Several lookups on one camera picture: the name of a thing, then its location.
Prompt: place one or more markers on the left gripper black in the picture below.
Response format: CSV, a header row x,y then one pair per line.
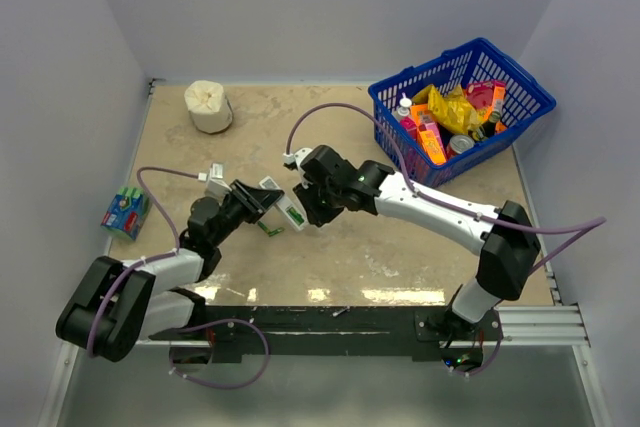
x,y
255,201

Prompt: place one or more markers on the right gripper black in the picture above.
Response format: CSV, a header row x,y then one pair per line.
x,y
318,216

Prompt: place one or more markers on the green battery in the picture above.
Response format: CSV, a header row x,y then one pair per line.
x,y
263,227
296,217

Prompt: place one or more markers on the white remote control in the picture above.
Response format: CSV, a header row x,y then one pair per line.
x,y
285,204

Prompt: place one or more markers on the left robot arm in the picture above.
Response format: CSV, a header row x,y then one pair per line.
x,y
118,303

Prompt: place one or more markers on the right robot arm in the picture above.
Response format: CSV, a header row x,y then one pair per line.
x,y
500,237

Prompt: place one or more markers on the white tissue roll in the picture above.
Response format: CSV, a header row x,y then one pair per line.
x,y
208,106

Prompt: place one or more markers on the white bottle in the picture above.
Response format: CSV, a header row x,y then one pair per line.
x,y
403,108

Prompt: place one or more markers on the orange box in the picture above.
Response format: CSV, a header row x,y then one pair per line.
x,y
428,134

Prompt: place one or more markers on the battery multipack blue green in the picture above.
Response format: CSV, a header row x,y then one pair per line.
x,y
127,213

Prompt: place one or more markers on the red soda can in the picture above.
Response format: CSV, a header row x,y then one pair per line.
x,y
459,144

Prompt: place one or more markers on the yellow snack bag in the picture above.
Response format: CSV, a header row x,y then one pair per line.
x,y
454,111

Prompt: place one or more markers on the blue plastic basket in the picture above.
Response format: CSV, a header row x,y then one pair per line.
x,y
477,60

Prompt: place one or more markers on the dark glass bottle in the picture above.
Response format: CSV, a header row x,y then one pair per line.
x,y
487,129

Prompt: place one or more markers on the orange tall carton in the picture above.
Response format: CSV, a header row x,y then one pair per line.
x,y
499,93

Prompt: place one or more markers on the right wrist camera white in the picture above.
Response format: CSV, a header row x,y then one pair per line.
x,y
293,160

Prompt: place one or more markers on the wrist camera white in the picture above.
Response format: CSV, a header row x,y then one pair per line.
x,y
214,184
293,160

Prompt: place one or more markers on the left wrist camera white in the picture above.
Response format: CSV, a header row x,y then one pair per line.
x,y
214,184

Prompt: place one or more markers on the black base frame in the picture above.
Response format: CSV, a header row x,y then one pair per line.
x,y
423,334

